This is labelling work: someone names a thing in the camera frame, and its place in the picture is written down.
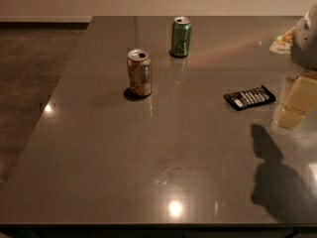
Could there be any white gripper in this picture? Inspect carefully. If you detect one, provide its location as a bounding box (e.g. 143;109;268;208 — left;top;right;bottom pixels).
274;3;317;130

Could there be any orange soda can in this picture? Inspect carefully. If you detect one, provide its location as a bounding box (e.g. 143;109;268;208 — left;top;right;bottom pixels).
127;49;152;97

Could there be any green soda can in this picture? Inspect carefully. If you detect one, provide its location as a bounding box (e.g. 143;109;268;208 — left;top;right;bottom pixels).
171;16;191;58

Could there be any crumpled snack bag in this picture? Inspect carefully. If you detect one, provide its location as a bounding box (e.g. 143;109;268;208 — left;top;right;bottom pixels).
269;28;295;55

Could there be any black snack bar wrapper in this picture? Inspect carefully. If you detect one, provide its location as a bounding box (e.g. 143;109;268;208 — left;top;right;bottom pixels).
224;85;276;111

